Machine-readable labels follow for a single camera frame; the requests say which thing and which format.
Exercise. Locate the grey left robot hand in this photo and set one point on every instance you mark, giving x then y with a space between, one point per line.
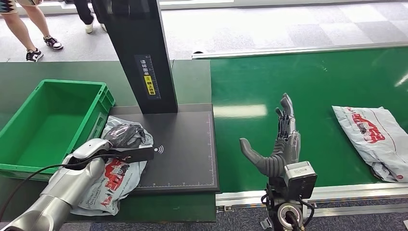
126 135

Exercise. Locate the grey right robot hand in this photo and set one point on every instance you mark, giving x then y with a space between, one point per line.
290 143

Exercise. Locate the grey red-printed mailer package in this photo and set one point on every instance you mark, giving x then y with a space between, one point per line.
111 185
382 150

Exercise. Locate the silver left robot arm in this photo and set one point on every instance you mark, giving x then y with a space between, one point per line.
63 188

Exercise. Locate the black inbound scanning machine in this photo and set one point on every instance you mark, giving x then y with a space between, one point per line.
185 153

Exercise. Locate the yellow label sticker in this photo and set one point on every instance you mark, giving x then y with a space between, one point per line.
149 85

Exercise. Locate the green plastic crate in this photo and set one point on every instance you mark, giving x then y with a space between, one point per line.
47 127

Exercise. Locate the person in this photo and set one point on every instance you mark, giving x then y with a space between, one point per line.
83 12
19 28

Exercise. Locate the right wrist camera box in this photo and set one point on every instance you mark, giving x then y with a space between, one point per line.
299 178

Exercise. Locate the aluminium conveyor frame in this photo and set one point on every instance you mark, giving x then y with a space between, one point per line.
350 191

